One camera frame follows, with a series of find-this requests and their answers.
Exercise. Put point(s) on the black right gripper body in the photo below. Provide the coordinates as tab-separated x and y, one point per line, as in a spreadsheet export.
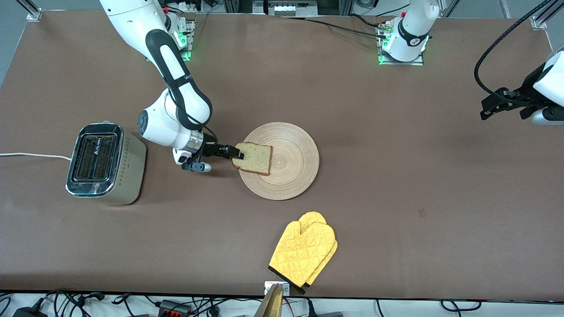
210	149

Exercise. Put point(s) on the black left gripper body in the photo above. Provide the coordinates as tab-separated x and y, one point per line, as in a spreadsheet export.
523	94

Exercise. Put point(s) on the brown bread slice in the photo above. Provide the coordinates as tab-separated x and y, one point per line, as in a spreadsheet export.
255	158

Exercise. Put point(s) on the round wooden plate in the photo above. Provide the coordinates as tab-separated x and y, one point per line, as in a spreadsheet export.
291	167

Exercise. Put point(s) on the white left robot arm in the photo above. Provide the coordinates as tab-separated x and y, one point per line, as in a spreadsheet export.
410	39

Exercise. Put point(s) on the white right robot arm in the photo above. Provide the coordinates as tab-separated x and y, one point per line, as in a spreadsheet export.
132	22

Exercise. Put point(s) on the silver two-slot toaster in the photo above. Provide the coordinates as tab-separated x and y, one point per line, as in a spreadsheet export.
105	176

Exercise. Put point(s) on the yellow quilted oven mitt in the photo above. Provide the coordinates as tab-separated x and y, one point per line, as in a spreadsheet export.
299	253
313	218

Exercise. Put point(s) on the grey power strip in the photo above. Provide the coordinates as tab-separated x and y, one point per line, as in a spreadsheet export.
286	9

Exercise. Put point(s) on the red black connector block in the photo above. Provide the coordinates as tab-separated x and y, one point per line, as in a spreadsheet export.
174	307

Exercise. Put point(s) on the black power adapter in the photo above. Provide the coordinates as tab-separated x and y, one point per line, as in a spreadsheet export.
28	313

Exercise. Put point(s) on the aluminium frame corner bracket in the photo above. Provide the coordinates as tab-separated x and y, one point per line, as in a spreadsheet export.
35	15
538	23

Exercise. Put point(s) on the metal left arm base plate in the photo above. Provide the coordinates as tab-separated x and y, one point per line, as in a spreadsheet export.
418	63

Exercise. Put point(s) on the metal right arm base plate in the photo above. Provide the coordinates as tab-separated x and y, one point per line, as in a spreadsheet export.
191	44

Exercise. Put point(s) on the small metal stand bracket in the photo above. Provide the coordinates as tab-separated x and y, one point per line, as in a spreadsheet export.
286	288

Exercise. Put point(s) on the gold camera stand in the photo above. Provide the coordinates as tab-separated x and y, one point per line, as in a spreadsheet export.
271	306

